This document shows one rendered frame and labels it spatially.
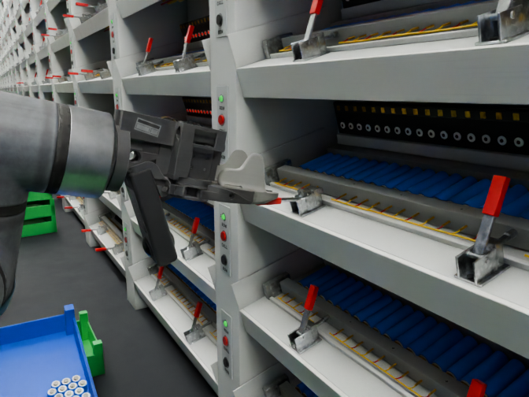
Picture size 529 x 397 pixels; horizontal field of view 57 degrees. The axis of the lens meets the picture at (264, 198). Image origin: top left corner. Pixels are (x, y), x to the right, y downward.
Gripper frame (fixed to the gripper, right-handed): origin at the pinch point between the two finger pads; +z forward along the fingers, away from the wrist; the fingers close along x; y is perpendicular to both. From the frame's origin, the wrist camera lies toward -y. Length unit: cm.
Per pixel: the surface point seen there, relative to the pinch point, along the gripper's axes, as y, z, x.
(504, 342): -5.5, 6.6, -30.5
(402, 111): 14.9, 17.3, -2.9
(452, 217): 3.1, 10.3, -19.9
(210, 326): -37, 20, 45
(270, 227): -4.9, 6.4, 7.1
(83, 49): 30, 1, 156
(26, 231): -52, -6, 186
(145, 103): 12, 8, 86
